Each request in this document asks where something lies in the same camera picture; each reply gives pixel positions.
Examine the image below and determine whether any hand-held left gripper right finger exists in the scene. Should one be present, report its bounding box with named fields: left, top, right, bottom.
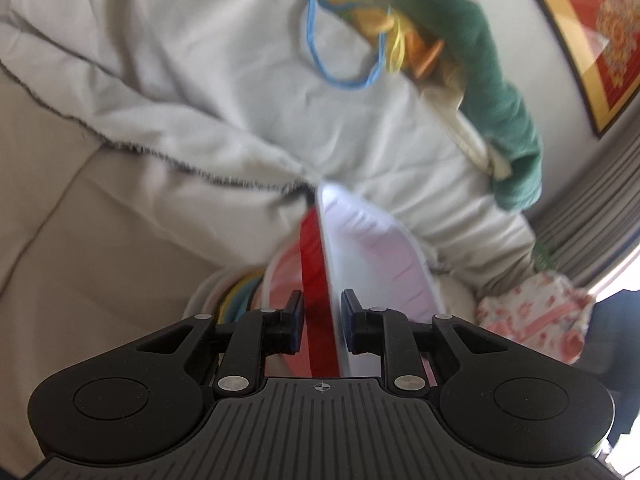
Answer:
left=340, top=289, right=509, bottom=398

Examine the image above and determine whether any pile of plush toys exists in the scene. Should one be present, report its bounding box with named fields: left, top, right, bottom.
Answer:
left=319, top=0, right=447, bottom=80

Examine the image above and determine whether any green basket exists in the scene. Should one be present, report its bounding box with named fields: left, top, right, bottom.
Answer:
left=532, top=239, right=557, bottom=272

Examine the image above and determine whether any grey curtain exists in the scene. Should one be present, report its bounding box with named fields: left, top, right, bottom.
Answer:
left=529, top=124, right=640, bottom=292

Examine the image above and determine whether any red and white plastic tray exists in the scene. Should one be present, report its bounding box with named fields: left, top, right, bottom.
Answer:
left=292, top=182, right=442, bottom=379

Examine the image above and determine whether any green towel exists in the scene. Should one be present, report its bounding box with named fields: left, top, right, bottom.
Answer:
left=394, top=0, right=544, bottom=212

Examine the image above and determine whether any pale grey quilt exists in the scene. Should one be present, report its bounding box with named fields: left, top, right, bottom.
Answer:
left=0, top=0, right=542, bottom=281

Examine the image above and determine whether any white plastic bowl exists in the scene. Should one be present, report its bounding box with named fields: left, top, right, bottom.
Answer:
left=217, top=254, right=313, bottom=379

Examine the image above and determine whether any blue cord loop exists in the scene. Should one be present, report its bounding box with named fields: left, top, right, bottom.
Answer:
left=302, top=0, right=389, bottom=91

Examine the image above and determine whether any pink floral cloth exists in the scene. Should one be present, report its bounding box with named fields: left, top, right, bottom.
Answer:
left=474, top=269, right=597, bottom=367

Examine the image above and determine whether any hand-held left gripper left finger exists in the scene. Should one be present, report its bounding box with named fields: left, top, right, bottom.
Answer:
left=136, top=289, right=306, bottom=398

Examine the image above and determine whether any cream cloth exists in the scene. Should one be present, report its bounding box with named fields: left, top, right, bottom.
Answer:
left=419, top=84, right=513, bottom=182

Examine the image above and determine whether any beige fringed blanket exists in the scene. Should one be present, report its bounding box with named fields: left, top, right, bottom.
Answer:
left=0, top=57, right=323, bottom=466

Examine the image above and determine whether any framed red picture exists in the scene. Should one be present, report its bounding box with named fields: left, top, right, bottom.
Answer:
left=532, top=0, right=640, bottom=139

